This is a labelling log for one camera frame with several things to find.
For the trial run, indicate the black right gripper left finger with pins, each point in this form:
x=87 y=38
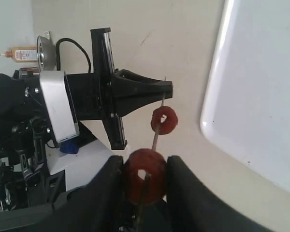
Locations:
x=93 y=208

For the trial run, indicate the blue cloth piece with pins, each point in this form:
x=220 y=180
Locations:
x=69 y=147

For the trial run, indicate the white plastic tray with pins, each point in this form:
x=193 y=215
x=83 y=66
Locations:
x=246 y=109

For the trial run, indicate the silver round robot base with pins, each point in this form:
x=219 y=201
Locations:
x=46 y=52

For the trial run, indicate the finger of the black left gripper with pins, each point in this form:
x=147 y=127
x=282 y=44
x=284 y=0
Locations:
x=129 y=81
x=129 y=99

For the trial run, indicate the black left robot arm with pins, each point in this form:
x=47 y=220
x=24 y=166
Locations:
x=33 y=171

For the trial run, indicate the hand soap pump bottle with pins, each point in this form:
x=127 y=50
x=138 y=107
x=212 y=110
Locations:
x=21 y=54

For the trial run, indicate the thin metal skewer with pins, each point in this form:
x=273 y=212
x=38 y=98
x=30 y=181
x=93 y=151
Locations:
x=157 y=135

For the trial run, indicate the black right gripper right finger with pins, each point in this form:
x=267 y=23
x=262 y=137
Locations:
x=195 y=208

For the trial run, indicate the red date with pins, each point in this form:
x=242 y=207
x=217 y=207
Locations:
x=152 y=162
x=164 y=117

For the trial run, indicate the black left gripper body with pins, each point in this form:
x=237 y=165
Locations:
x=92 y=92

